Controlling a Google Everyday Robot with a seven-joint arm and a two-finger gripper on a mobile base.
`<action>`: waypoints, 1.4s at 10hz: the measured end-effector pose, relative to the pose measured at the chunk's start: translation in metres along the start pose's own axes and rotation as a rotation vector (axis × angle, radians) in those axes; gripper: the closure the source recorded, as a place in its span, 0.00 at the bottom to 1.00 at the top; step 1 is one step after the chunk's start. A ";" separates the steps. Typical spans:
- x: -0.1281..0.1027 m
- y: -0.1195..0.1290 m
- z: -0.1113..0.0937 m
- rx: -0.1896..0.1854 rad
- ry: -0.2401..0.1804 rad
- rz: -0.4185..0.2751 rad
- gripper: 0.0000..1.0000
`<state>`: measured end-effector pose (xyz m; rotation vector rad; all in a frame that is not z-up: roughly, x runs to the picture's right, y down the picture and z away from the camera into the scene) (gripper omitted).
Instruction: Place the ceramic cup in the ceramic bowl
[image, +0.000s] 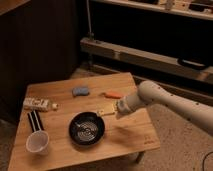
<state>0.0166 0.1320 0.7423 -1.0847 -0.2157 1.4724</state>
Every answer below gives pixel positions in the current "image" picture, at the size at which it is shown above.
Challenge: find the wooden shelf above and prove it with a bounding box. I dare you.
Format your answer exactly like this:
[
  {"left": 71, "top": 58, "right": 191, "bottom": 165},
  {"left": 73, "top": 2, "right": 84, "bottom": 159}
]
[{"left": 92, "top": 0, "right": 213, "bottom": 21}]

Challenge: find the orange carrot toy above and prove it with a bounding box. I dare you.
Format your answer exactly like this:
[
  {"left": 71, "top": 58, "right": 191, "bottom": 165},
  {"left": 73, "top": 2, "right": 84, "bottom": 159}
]
[{"left": 104, "top": 92, "right": 123, "bottom": 99}]

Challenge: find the wooden table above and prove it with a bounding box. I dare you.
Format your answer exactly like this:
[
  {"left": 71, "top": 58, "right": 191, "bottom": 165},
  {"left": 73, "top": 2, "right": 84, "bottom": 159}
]
[{"left": 8, "top": 73, "right": 160, "bottom": 171}]

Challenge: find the black ceramic bowl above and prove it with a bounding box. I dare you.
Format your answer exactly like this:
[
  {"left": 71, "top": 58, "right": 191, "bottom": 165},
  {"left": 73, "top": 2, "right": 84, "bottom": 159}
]
[{"left": 69, "top": 112, "right": 105, "bottom": 146}]

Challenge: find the black handle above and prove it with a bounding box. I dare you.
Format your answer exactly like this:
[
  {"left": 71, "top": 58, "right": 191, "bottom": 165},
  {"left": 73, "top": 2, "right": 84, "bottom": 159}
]
[{"left": 177, "top": 58, "right": 210, "bottom": 70}]

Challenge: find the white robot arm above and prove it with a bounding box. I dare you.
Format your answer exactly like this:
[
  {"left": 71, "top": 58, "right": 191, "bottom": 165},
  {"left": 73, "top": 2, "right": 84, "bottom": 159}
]
[{"left": 98, "top": 80, "right": 213, "bottom": 136}]

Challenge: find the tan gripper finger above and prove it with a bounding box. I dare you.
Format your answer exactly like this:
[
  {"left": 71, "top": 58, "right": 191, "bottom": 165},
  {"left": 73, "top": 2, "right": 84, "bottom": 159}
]
[{"left": 97, "top": 104, "right": 116, "bottom": 117}]

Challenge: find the metal pole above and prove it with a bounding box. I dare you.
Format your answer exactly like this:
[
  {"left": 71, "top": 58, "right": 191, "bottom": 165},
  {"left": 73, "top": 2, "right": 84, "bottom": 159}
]
[{"left": 86, "top": 0, "right": 94, "bottom": 41}]

